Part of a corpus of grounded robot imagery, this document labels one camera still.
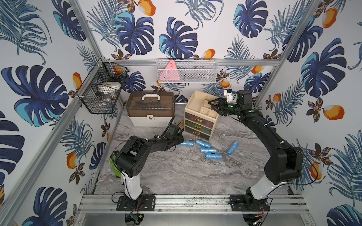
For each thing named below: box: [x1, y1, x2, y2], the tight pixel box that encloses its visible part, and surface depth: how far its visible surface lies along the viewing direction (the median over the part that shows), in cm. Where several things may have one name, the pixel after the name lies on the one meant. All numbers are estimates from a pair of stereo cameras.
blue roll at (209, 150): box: [200, 147, 218, 154], surface depth 92 cm
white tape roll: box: [97, 81, 122, 95], surface depth 82 cm
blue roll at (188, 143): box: [179, 140, 195, 147], surface depth 97 cm
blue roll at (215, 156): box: [205, 153, 223, 161], surface depth 91 cm
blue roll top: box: [195, 139, 212, 149], surface depth 97 cm
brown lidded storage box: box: [125, 90, 175, 127], surface depth 98 cm
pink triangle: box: [159, 59, 181, 81], surface depth 92 cm
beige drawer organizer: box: [183, 90, 221, 142], surface depth 88 cm
